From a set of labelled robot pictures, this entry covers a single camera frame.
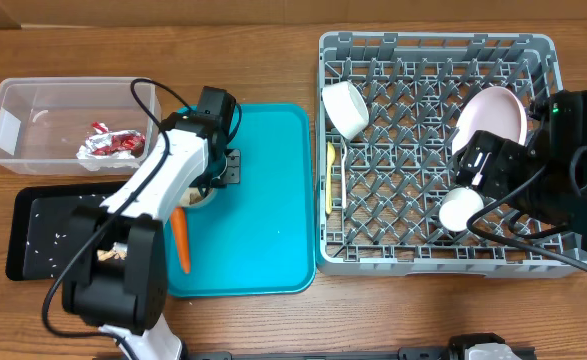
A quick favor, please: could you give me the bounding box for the grey bowl with rice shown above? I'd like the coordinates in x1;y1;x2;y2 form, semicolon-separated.
179;188;217;208

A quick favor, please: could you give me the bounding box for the white round plate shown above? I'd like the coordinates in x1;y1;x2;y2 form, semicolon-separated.
451;86;528;153

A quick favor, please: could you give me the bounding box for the orange carrot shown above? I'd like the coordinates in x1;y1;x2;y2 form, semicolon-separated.
170;207;191;274

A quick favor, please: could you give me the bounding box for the pile of peanuts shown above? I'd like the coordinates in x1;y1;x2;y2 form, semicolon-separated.
97;243;128;261

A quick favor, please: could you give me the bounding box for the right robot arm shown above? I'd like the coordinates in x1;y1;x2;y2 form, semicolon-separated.
452;87;587;273

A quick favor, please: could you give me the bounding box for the clear plastic bin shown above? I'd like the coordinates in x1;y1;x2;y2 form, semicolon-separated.
0;77;161;176

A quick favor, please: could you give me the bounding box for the white bowl with peanuts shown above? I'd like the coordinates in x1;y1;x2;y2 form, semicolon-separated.
321;81;369;141

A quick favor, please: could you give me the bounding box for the white cup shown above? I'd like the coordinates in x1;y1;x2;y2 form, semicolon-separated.
438;187;484;232

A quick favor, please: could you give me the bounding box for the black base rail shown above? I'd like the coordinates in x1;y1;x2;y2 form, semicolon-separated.
178;333;537;360

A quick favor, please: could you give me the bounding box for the red silver foil wrapper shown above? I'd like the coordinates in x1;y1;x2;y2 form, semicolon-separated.
77;122;146;159

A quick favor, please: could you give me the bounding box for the yellow plastic spoon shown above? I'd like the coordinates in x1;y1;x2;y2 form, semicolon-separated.
325;141;336;215

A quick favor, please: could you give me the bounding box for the teal serving tray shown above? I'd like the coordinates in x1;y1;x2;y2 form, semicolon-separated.
165;103;316;298

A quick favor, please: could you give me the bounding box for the black tray bin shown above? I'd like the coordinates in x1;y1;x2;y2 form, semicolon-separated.
5;181;124;281

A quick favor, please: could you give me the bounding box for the pile of white rice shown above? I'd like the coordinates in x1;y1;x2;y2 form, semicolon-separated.
22;194;107;280

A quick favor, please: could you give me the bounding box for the white napkin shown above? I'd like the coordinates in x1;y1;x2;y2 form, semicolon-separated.
76;145;139;172

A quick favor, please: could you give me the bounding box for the white plastic fork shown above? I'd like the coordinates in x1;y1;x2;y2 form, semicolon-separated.
340;138;348;210

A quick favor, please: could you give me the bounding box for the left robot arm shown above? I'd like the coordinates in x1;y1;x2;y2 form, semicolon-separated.
50;87;242;359

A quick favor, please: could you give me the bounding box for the grey dishwasher rack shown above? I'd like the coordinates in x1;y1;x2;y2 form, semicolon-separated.
316;32;571;278

